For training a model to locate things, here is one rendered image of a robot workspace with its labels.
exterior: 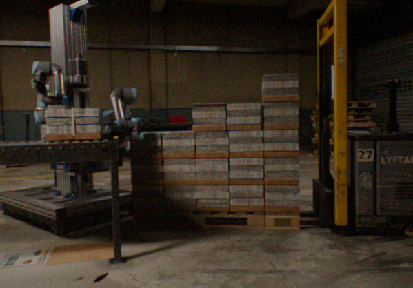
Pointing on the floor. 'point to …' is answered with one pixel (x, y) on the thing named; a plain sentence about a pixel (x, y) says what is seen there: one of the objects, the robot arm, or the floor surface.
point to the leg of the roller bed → (115, 210)
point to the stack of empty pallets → (347, 121)
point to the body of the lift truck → (381, 181)
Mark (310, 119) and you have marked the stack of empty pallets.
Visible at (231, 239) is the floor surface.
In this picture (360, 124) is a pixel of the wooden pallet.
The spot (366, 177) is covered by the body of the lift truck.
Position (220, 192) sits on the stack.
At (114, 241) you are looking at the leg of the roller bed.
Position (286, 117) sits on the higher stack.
